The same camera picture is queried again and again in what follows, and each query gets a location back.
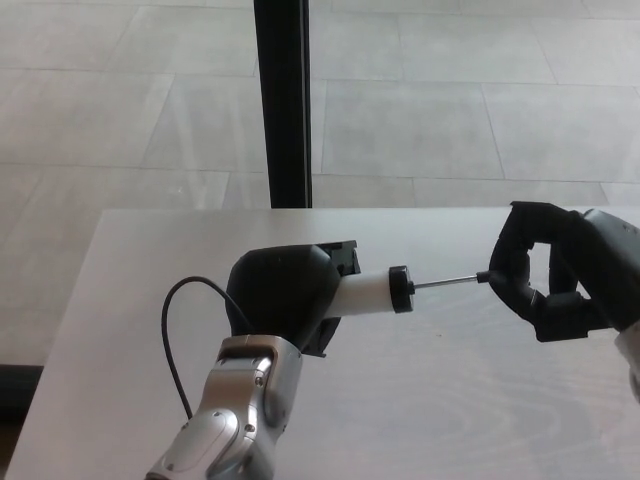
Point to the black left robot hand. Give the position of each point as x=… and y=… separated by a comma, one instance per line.
x=280, y=290

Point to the white Franklin air pump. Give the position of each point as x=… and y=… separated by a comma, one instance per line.
x=365, y=295

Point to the black window frame post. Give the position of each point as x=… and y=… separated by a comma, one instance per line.
x=282, y=100

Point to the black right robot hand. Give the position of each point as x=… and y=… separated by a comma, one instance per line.
x=610, y=270

